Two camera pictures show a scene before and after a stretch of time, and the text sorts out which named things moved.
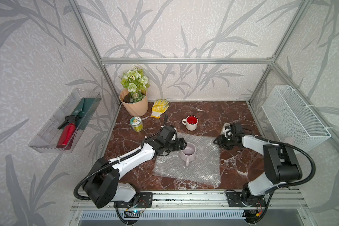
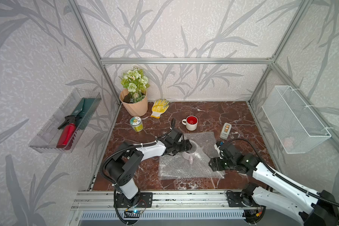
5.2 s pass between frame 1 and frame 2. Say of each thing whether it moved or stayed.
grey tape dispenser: stayed
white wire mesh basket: stayed
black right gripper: moved
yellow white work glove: stayed
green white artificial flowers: stayed
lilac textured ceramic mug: moved
